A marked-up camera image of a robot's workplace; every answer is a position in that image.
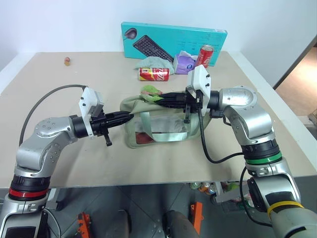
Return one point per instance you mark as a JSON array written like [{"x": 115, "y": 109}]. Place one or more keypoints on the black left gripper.
[{"x": 99, "y": 124}]

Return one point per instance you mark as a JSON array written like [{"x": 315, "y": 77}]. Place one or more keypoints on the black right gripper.
[{"x": 192, "y": 101}]

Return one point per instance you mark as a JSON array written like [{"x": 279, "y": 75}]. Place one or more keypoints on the green fabric zip pouch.
[{"x": 131, "y": 106}]

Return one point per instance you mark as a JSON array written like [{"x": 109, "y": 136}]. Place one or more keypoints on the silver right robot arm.
[{"x": 250, "y": 111}]

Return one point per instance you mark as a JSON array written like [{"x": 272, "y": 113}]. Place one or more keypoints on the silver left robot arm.
[{"x": 42, "y": 129}]

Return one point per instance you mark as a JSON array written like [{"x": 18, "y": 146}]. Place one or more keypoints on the red and yellow soda can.
[{"x": 153, "y": 74}]

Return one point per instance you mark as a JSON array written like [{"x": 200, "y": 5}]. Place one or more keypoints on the purple tissue pack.
[{"x": 184, "y": 64}]

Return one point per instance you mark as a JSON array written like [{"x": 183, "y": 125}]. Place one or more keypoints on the pale green crumpled cloth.
[{"x": 151, "y": 62}]

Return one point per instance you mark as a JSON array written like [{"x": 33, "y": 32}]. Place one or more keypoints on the teal keyboard box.
[{"x": 173, "y": 37}]

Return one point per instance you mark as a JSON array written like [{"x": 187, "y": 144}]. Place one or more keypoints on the small red toy figure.
[{"x": 67, "y": 61}]

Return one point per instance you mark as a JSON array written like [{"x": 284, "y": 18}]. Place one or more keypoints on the orange and black tool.
[
  {"x": 83, "y": 223},
  {"x": 197, "y": 215}
]

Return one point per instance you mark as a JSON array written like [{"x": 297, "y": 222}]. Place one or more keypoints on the dark rounded shape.
[{"x": 178, "y": 224}]

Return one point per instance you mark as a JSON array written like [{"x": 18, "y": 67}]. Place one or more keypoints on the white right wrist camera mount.
[{"x": 200, "y": 77}]

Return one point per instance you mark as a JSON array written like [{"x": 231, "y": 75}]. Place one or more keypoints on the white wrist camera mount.
[
  {"x": 88, "y": 99},
  {"x": 200, "y": 77}
]

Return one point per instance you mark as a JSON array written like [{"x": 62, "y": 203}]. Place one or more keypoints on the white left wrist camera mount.
[{"x": 88, "y": 99}]

